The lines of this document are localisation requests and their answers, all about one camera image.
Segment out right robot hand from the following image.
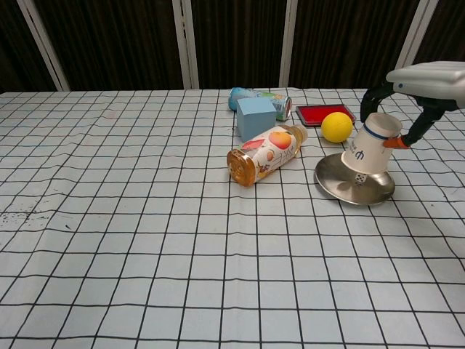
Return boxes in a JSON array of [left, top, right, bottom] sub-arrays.
[[359, 60, 465, 150]]

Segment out white paper cup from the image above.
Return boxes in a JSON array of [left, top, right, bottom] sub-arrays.
[[340, 112, 403, 175]]

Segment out red flat tray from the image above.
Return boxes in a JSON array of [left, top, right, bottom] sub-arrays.
[[295, 103, 357, 128]]

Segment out silver metal plate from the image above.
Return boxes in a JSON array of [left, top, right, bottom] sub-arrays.
[[314, 152, 396, 206]]

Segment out yellow ball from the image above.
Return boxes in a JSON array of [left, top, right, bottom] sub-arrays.
[[320, 112, 355, 144]]

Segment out blue green drink can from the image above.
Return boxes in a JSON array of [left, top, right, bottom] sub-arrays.
[[228, 87, 293, 121]]

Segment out light blue cube box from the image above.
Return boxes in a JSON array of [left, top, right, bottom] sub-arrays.
[[236, 97, 278, 142]]

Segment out peach juice bottle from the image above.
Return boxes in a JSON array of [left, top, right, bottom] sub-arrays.
[[226, 124, 310, 188]]

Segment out checkered tablecloth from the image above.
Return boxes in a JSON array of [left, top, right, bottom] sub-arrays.
[[0, 87, 465, 349]]

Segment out white frame post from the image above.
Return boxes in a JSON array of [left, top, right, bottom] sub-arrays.
[[16, 0, 70, 92], [395, 0, 440, 71], [279, 0, 309, 88], [171, 0, 200, 89]]

